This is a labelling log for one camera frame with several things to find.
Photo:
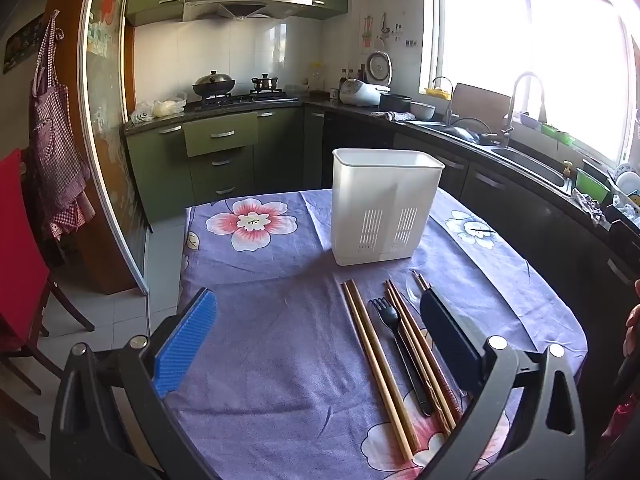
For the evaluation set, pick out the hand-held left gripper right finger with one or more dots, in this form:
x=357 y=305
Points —
x=450 y=340

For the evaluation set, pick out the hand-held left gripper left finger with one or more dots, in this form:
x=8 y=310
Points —
x=185 y=345

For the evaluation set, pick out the wooden chopstick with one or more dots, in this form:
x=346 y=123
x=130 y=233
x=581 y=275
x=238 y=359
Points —
x=424 y=281
x=447 y=385
x=372 y=360
x=414 y=350
x=424 y=350
x=383 y=360

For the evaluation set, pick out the white plastic utensil holder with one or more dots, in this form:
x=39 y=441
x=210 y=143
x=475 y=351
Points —
x=370 y=185

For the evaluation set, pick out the person's right hand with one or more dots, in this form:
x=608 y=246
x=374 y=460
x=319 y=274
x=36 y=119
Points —
x=634 y=325

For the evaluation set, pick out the clear plastic spoon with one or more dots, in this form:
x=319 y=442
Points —
x=412 y=294

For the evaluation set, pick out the black plastic fork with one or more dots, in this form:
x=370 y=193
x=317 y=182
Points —
x=387 y=312

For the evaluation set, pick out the purple floral tablecloth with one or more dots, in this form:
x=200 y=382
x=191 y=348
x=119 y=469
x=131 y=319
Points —
x=280 y=280

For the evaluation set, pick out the dark base cabinets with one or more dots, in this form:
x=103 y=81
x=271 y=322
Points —
x=525 y=220

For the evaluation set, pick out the green base cabinets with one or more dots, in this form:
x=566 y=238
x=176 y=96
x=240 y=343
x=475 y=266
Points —
x=160 y=170

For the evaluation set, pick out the steel double sink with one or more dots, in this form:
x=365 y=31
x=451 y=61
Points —
x=535 y=165

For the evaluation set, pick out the wooden chair with red cover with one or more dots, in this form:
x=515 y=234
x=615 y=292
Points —
x=20 y=240

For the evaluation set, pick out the green plastic basin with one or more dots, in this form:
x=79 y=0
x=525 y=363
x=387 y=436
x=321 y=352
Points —
x=592 y=187

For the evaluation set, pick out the crumpled dish rag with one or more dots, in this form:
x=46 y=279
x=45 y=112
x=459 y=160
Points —
x=395 y=116

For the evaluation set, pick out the green sill container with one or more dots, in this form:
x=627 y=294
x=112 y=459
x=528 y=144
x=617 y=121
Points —
x=557 y=135

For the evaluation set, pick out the white bowl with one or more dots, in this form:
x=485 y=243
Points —
x=422 y=110

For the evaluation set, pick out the printed plastic bag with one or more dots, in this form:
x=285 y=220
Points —
x=142 y=115

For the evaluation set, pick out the checked apron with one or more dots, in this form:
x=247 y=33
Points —
x=55 y=150

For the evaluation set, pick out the small steel faucet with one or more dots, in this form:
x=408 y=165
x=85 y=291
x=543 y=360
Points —
x=448 y=105

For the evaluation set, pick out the dish rack with plates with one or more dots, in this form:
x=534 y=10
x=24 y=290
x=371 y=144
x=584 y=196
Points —
x=627 y=185

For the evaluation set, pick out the white plastic bag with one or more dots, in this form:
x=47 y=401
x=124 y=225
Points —
x=170 y=106

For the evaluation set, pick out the wooden cutting board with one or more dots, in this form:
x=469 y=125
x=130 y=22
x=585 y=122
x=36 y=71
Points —
x=482 y=102

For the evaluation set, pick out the tall steel faucet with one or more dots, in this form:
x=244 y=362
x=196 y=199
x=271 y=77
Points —
x=511 y=105

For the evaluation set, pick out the black inner pot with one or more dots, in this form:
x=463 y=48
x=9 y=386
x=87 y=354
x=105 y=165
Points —
x=395 y=102

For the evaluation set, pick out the yellow sponge holder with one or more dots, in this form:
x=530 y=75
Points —
x=436 y=93

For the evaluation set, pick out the dark stone countertop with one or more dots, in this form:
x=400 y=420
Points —
x=350 y=109

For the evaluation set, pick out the gas stove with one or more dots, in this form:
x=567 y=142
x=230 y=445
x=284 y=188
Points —
x=250 y=99

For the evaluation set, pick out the black wok with lid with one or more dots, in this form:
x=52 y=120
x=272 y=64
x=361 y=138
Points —
x=213 y=84

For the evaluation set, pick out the white rice cooker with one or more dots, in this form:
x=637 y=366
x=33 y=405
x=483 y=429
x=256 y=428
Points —
x=360 y=92

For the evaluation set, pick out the sliding glass door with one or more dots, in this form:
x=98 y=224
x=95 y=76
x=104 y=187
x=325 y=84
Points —
x=107 y=85

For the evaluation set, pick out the small steel pot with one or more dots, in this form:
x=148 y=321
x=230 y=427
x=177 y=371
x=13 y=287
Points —
x=265 y=83

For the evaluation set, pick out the dark sauce bottles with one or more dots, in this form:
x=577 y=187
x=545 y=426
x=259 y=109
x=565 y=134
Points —
x=350 y=76

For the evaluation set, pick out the cooking oil bottle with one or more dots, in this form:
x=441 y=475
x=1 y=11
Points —
x=316 y=80

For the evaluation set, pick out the kitchen window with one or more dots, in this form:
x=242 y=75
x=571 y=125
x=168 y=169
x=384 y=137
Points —
x=550 y=35

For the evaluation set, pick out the wall hooks with utensils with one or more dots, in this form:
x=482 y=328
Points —
x=382 y=35

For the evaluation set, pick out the dark wall sign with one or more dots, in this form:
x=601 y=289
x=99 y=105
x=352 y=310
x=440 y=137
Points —
x=22 y=45

